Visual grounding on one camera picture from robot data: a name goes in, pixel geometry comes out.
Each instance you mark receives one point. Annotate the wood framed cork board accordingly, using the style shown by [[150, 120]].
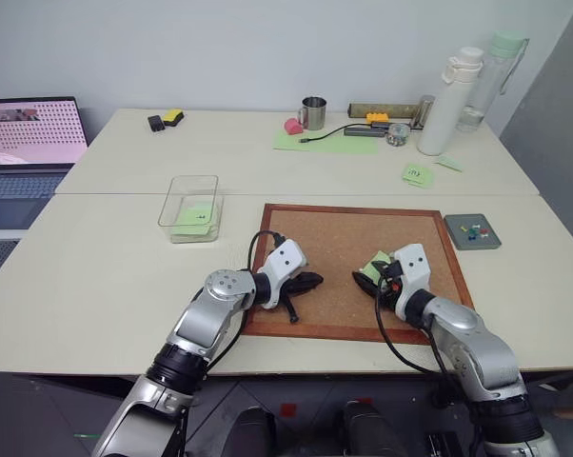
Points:
[[353, 238]]

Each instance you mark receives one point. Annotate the blank green paper note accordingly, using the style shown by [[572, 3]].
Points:
[[448, 163]]

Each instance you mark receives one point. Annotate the black whiteboard eraser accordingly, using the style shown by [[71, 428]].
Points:
[[156, 123]]

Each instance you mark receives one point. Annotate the brown rolled cork sheet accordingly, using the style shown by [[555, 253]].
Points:
[[391, 110]]

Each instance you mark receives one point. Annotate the yellow toy brick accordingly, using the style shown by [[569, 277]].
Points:
[[377, 117]]

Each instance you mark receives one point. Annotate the grey usb hub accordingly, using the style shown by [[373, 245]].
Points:
[[362, 131]]

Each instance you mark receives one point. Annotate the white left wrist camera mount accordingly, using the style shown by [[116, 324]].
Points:
[[286, 259]]

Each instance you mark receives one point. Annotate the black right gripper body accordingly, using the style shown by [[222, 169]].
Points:
[[390, 288]]

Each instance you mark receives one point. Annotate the clear bottle green lid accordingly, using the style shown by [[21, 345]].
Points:
[[486, 81]]

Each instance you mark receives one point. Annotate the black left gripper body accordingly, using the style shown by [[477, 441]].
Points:
[[290, 287]]

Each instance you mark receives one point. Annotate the clear plastic box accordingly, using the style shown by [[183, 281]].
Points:
[[172, 209]]

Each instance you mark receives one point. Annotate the open grey laptop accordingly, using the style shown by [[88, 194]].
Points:
[[29, 143]]

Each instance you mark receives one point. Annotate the pink wedge block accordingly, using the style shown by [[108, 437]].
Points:
[[293, 126]]

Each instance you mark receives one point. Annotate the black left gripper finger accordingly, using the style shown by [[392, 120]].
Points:
[[310, 280], [291, 309]]

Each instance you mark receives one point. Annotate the green note with writing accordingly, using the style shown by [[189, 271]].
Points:
[[418, 174]]

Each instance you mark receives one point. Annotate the dark rounded shape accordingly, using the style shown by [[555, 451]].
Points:
[[365, 428], [257, 433]]

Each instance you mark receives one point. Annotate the yellow and black sponge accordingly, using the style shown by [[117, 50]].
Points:
[[173, 116]]

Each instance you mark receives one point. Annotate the red floor tape square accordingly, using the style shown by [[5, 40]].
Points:
[[289, 410]]

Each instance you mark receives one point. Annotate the steel mug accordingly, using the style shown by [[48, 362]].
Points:
[[313, 114]]

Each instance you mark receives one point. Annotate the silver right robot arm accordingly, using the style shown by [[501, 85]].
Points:
[[477, 347]]

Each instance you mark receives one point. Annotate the green floor tape strip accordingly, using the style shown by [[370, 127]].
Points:
[[85, 435]]

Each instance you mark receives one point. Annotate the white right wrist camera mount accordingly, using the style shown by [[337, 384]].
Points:
[[412, 269]]

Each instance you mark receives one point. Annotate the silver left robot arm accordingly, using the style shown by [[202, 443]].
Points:
[[205, 314]]

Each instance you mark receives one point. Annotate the white water bottle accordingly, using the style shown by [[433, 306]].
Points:
[[446, 109]]

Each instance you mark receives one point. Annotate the silver metal clip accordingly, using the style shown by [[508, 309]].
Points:
[[424, 112]]

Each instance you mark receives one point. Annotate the green sticky note stack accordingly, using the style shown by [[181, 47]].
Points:
[[193, 219]]

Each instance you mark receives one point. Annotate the grey square tray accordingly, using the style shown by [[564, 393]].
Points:
[[458, 243]]

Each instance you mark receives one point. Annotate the large green paper sheet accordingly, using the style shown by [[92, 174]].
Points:
[[334, 144]]

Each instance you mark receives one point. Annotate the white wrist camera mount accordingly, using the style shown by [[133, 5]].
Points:
[[286, 259], [412, 269]]

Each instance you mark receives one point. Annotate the clear jar of pushpins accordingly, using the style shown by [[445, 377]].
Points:
[[397, 135]]

